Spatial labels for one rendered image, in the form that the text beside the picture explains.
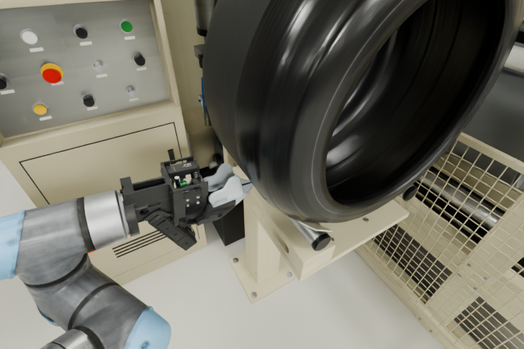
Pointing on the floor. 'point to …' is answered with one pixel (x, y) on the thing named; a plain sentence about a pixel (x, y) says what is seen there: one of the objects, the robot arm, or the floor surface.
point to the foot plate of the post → (254, 290)
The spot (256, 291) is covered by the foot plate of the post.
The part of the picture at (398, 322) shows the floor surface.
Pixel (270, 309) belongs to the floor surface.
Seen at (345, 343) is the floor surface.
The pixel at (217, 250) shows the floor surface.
